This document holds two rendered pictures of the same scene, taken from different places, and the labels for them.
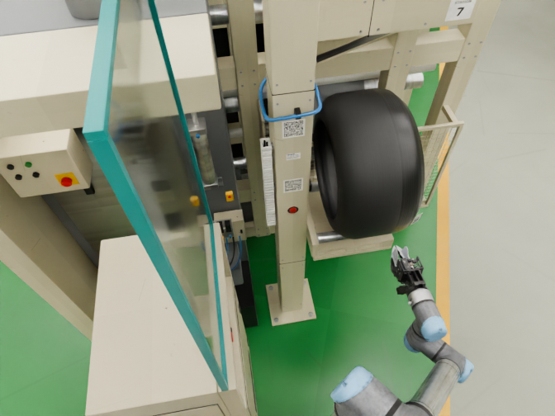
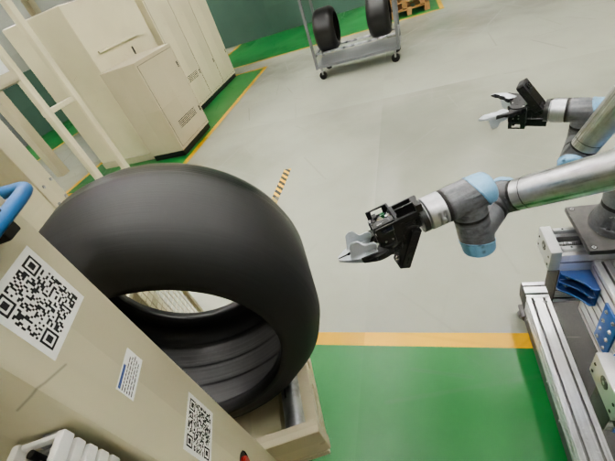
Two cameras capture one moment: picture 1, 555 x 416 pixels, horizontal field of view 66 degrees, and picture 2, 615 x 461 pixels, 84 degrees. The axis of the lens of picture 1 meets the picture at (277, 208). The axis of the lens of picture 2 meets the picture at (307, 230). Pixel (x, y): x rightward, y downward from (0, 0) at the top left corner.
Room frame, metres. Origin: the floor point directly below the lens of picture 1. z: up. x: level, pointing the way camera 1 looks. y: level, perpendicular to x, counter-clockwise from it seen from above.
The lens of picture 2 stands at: (0.74, 0.15, 1.67)
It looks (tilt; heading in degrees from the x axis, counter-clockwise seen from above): 38 degrees down; 280
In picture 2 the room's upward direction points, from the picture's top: 21 degrees counter-clockwise
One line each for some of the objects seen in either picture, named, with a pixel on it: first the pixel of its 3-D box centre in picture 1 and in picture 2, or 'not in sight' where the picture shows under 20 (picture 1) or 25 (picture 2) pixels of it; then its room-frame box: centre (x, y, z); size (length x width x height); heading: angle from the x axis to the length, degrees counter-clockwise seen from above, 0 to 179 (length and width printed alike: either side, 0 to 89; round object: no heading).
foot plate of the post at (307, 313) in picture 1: (290, 300); not in sight; (1.08, -0.05, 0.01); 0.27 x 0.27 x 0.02; 7
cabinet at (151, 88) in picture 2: not in sight; (162, 103); (2.88, -4.88, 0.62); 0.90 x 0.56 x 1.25; 75
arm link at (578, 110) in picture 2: not in sight; (587, 111); (-0.05, -0.87, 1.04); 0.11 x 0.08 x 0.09; 139
